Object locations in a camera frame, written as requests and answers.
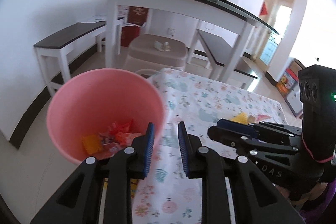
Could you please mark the floral tablecloth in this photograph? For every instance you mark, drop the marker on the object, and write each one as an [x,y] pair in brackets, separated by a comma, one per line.
[167,195]

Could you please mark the red plastic bag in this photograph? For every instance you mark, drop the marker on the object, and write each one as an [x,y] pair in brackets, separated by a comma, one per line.
[124,132]

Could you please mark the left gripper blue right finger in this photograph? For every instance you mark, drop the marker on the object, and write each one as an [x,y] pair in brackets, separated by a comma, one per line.
[184,146]

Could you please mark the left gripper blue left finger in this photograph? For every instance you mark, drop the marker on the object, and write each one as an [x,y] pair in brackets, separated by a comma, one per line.
[148,150]

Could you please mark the dark bench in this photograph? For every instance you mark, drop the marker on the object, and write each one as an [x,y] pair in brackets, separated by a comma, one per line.
[218,53]
[60,44]

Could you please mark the colourful snack wrapper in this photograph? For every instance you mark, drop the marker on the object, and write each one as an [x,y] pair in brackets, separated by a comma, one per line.
[110,147]

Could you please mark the yellow sponge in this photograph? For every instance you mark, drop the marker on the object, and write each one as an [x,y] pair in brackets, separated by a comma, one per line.
[92,144]

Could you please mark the colourful boxes by wall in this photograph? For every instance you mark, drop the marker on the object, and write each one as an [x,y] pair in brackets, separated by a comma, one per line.
[290,77]

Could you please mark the beige plastic stool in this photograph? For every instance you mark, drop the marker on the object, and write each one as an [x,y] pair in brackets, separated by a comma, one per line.
[141,54]

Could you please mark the dark top bench left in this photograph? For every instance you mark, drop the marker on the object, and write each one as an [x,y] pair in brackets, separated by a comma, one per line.
[60,44]

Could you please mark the red cardboard box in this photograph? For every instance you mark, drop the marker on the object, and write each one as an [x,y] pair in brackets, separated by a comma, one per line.
[134,18]

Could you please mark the dark top bench right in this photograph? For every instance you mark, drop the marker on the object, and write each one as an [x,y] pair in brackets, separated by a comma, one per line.
[218,53]

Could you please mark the white board with eyes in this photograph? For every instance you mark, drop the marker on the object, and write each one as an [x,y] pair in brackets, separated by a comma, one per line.
[293,101]

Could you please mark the small item on stool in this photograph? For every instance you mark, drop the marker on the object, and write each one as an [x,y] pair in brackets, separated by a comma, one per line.
[162,46]

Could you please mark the purple sleeve forearm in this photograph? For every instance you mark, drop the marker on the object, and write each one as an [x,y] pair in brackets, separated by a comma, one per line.
[322,209]

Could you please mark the pink plastic bin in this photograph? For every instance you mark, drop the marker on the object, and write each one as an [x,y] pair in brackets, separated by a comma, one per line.
[92,101]

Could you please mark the glass top white table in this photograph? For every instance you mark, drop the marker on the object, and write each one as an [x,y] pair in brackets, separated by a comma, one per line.
[217,12]

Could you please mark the black camera module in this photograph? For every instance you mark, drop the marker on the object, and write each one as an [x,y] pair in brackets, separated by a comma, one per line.
[317,93]

